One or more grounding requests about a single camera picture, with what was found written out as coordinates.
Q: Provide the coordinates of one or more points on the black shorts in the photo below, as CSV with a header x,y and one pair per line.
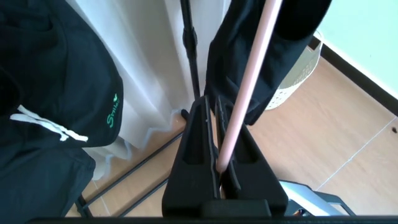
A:
x,y
56,77

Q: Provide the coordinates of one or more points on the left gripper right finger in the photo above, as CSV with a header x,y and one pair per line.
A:
x,y
258,180

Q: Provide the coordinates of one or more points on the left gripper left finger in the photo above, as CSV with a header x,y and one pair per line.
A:
x,y
192,174

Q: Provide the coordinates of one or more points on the pink clothes hanger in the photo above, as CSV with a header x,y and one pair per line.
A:
x,y
248,77

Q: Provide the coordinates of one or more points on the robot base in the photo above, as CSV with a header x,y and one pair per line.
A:
x,y
304,199

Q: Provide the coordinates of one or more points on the beige curtain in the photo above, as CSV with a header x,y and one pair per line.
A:
x,y
146,62

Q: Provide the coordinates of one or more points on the black clothes rack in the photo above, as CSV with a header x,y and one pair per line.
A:
x,y
190,40

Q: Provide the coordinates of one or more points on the black garment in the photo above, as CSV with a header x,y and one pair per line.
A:
x,y
230,62

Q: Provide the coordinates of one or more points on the white laundry basket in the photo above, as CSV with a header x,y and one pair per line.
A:
x,y
298,74

